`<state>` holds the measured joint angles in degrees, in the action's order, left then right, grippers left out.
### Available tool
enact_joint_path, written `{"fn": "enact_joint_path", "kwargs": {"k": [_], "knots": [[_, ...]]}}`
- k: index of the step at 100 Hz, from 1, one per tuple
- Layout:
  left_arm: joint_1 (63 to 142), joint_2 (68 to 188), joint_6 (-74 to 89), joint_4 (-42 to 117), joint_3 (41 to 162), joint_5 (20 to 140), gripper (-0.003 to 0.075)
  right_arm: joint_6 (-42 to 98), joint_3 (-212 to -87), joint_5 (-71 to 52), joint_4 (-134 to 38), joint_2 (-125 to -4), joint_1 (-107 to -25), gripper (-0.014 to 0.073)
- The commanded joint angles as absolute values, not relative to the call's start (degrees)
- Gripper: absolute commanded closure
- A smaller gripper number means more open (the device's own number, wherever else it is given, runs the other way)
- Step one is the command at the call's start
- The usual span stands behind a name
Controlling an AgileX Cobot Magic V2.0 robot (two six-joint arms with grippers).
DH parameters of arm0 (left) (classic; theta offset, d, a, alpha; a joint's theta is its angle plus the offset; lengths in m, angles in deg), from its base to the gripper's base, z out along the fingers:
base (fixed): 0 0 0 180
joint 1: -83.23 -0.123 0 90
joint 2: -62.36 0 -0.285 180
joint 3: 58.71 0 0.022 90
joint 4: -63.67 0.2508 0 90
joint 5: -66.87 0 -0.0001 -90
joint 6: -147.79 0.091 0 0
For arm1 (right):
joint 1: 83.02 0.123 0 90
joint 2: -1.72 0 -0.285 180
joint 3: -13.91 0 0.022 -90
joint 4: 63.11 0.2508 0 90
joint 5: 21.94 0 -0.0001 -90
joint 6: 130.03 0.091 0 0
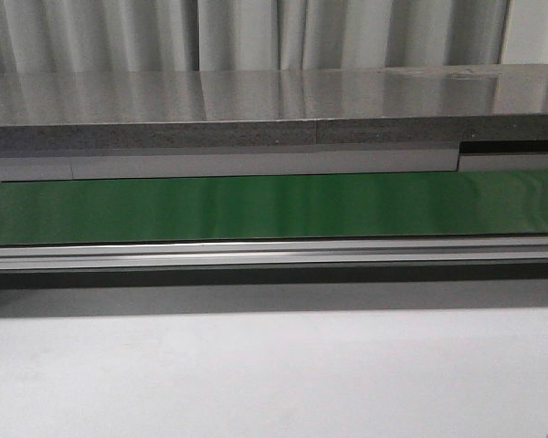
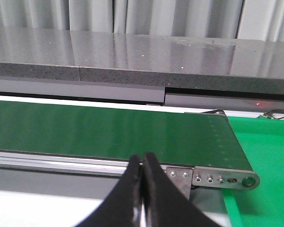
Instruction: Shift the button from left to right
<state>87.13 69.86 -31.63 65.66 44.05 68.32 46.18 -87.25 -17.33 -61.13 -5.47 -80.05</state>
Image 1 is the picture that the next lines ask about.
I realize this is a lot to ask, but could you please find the grey rear conveyor rail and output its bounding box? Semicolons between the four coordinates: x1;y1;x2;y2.
0;141;548;182

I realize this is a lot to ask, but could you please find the green conveyor belt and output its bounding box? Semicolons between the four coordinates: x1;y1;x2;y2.
0;170;548;246

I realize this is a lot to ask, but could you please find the aluminium front conveyor rail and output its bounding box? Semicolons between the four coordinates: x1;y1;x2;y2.
0;235;548;273

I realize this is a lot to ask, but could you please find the white pleated curtain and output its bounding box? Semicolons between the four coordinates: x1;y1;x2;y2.
0;1;548;73

